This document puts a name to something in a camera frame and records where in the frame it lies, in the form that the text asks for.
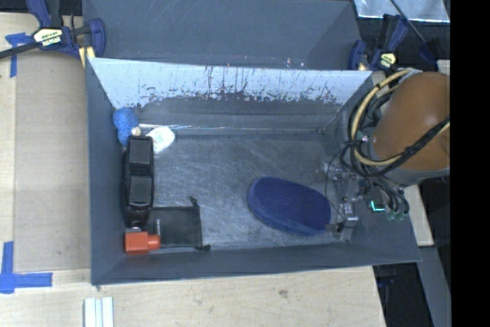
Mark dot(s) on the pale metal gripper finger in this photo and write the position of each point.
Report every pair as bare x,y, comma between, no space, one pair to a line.
338,172
346,220

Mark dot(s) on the dark blue oval sponge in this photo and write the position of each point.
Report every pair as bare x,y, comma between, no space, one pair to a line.
289,205

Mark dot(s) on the grey metal bin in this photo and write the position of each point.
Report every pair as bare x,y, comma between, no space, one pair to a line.
237,172

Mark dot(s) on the orange-red plastic block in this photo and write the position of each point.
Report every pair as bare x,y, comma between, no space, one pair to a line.
138,242

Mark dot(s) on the pale wood board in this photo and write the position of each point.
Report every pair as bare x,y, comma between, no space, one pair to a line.
49,164

